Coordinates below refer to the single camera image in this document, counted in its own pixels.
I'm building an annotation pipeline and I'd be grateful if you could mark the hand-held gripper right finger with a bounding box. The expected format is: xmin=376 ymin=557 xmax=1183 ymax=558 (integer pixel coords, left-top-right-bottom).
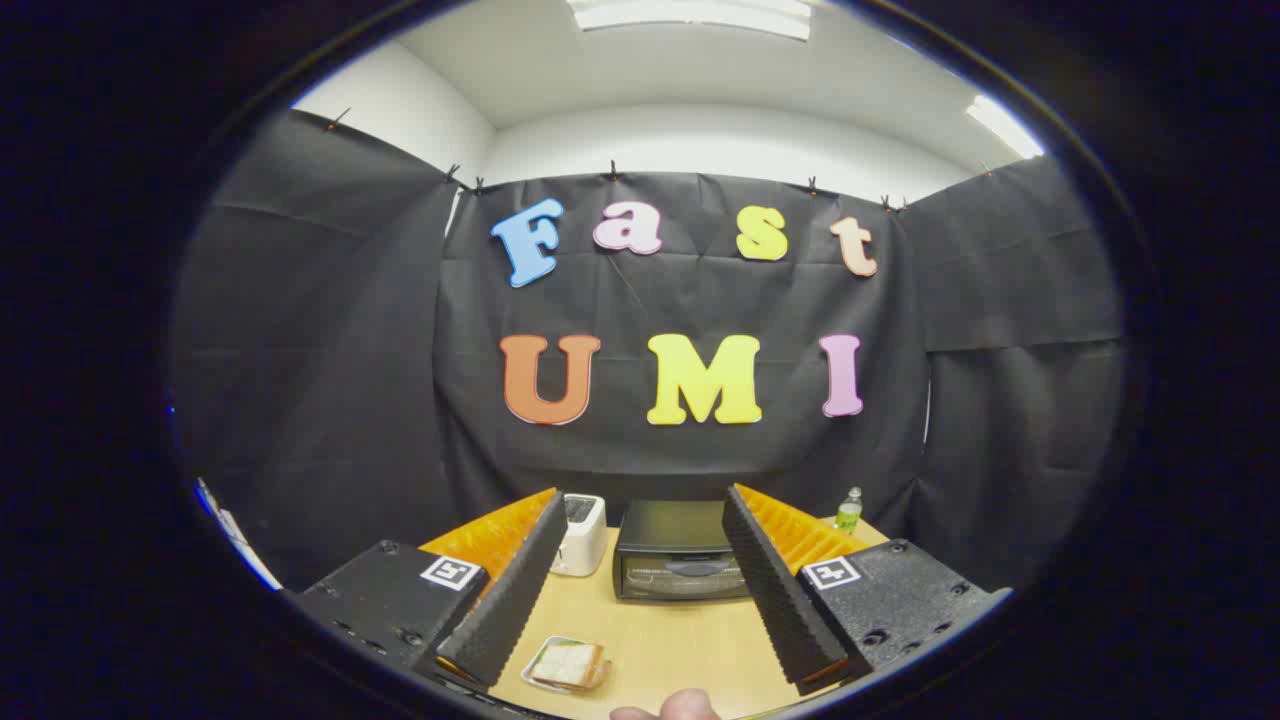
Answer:
xmin=722 ymin=484 xmax=1013 ymax=698

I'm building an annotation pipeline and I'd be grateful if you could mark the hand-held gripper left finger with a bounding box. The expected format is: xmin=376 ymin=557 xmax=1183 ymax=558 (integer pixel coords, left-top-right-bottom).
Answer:
xmin=285 ymin=487 xmax=569 ymax=696

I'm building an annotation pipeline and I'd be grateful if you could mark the white bread sandwich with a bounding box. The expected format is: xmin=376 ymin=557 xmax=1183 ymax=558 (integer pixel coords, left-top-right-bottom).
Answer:
xmin=530 ymin=641 xmax=607 ymax=689

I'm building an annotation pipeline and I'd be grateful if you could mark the black toaster oven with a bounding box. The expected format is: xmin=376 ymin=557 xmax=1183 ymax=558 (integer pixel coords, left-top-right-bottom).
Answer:
xmin=612 ymin=500 xmax=751 ymax=602

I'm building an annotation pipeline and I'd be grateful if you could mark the white pop-up toaster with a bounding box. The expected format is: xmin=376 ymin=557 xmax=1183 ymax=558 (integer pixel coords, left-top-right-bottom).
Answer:
xmin=548 ymin=493 xmax=608 ymax=578

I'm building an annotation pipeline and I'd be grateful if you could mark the white rectangular plate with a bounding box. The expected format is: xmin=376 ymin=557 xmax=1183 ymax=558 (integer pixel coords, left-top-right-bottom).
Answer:
xmin=520 ymin=635 xmax=613 ymax=694

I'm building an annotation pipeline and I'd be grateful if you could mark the small ceiling light panel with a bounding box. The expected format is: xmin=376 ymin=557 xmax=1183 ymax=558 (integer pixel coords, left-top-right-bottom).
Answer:
xmin=965 ymin=95 xmax=1046 ymax=159

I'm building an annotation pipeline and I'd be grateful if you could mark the long ceiling light panel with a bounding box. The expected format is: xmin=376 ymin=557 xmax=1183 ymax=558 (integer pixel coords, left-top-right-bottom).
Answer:
xmin=565 ymin=0 xmax=813 ymax=41

